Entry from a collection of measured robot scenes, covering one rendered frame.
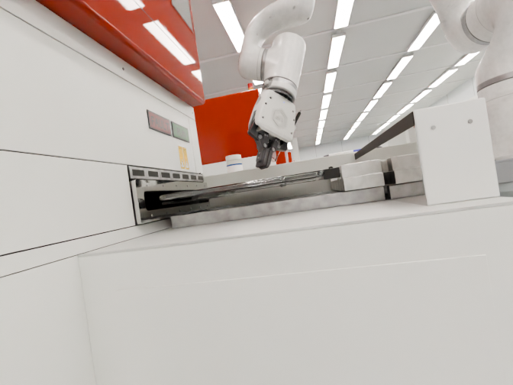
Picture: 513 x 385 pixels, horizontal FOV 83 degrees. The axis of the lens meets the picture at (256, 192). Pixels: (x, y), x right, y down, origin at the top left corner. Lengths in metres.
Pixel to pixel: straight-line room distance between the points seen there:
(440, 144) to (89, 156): 0.56
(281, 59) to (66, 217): 0.54
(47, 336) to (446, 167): 0.59
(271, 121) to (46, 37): 0.41
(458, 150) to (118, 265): 0.52
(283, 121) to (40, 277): 0.52
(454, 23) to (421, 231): 0.71
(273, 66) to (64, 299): 0.60
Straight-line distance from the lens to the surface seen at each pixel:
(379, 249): 0.41
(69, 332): 0.54
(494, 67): 0.94
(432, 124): 0.50
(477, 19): 0.99
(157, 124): 0.83
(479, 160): 0.51
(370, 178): 0.64
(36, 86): 0.56
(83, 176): 0.57
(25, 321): 0.49
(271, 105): 0.67
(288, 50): 0.75
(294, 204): 0.67
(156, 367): 0.53
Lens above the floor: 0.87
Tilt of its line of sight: level
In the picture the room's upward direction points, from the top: 8 degrees counter-clockwise
